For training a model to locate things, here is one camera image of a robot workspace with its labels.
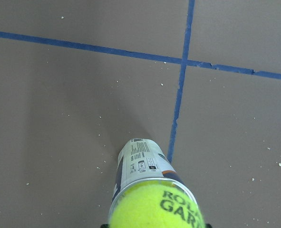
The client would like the white tennis ball can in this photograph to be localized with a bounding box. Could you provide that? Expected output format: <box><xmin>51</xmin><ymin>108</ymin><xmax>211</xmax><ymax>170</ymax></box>
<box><xmin>108</xmin><ymin>138</ymin><xmax>196</xmax><ymax>218</ymax></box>

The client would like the yellow tennis ball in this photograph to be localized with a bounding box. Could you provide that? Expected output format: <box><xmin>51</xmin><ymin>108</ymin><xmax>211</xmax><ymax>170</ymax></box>
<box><xmin>109</xmin><ymin>183</ymin><xmax>206</xmax><ymax>228</ymax></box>

